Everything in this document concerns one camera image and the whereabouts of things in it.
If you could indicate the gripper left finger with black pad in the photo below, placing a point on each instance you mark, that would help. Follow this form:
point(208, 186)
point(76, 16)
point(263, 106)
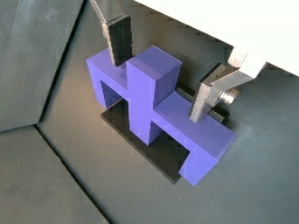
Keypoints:
point(116, 29)

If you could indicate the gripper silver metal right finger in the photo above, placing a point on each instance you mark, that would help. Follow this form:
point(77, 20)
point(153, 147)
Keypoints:
point(217, 85)

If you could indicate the purple interlocking block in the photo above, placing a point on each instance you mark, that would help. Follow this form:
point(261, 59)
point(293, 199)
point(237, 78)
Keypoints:
point(144, 82)

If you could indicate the black L-shaped fixture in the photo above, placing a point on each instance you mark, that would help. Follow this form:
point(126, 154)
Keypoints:
point(154, 151)

